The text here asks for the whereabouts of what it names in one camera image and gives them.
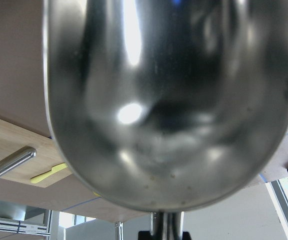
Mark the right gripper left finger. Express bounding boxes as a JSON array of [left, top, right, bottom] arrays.
[[137, 231, 151, 240]]

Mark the yellow plastic knife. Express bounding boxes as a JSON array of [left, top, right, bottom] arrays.
[[30, 163, 68, 184]]

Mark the metal ice scoop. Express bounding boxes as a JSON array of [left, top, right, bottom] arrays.
[[43, 0, 288, 240]]

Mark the wooden cutting board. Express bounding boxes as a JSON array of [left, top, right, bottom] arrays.
[[0, 119, 72, 188]]

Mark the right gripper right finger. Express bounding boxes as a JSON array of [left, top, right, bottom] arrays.
[[182, 231, 192, 240]]

